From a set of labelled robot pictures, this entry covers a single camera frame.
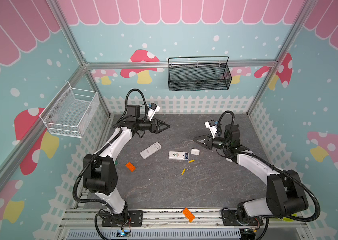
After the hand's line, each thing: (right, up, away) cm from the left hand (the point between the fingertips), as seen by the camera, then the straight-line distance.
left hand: (166, 127), depth 81 cm
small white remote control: (+9, -18, +14) cm, 25 cm away
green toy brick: (-32, -22, +12) cm, 41 cm away
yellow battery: (+16, -21, +13) cm, 30 cm away
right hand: (+15, -7, -2) cm, 17 cm away
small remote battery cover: (+19, -16, +18) cm, 31 cm away
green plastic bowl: (+39, -29, -36) cm, 60 cm away
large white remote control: (-12, -15, +17) cm, 26 cm away
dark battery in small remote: (+12, -18, +15) cm, 27 cm away
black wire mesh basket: (+14, +35, +16) cm, 41 cm away
